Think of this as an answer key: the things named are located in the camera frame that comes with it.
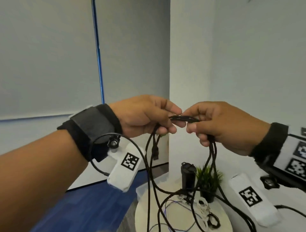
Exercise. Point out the person's right hand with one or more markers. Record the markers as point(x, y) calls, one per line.
point(229, 126)

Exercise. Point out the person's left hand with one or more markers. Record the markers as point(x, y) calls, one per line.
point(141, 114)

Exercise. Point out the clear plastic storage bin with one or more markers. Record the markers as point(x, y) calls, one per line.
point(148, 188)

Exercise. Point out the person's left forearm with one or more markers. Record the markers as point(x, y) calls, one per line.
point(35, 181)

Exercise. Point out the small potted grass plant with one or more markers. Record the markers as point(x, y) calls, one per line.
point(208, 179)

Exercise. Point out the black tumbler with lid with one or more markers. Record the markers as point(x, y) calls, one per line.
point(187, 176)

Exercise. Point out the round white table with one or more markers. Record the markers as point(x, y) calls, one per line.
point(220, 210)

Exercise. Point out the white wall whiteboard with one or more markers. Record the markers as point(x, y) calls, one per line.
point(258, 59)

